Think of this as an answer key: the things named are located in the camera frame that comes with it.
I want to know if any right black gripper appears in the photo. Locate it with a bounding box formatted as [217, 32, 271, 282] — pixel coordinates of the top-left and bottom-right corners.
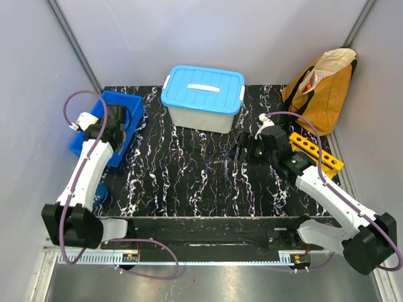
[225, 131, 277, 166]

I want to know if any white tape roll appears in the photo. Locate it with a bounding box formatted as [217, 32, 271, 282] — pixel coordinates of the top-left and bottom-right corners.
[93, 183, 108, 207]

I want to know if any blue divided organizer tray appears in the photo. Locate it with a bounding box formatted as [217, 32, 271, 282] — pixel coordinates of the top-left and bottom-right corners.
[69, 91, 145, 167]

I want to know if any yellow test tube rack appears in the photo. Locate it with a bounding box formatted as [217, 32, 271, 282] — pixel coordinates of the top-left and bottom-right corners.
[289, 132, 344, 179]

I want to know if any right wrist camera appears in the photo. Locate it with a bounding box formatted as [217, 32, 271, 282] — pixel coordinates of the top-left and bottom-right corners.
[254, 113, 275, 140]

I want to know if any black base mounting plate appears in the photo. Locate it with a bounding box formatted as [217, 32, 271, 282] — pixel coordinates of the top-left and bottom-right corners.
[101, 217, 308, 263]

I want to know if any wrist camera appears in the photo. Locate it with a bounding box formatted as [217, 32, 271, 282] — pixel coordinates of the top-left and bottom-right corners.
[69, 112, 99, 131]
[254, 113, 275, 140]

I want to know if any light blue plastic lid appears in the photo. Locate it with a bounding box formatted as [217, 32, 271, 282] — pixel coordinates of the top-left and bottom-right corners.
[161, 65, 245, 116]

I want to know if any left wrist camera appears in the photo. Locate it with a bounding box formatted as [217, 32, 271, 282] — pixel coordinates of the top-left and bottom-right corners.
[69, 112, 99, 131]

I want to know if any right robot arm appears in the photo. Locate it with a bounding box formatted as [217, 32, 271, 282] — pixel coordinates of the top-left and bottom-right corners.
[228, 126, 397, 275]

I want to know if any white plastic tub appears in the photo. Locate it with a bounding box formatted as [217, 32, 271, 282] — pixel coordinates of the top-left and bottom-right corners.
[167, 107, 240, 133]

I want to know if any yellow canvas tote bag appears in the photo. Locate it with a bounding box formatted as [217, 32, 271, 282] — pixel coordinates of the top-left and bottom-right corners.
[281, 47, 357, 136]

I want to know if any box inside tote bag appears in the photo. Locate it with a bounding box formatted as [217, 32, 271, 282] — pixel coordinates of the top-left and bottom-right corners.
[302, 69, 334, 93]

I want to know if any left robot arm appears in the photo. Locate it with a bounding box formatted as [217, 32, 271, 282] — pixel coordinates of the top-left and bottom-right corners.
[42, 104, 137, 249]

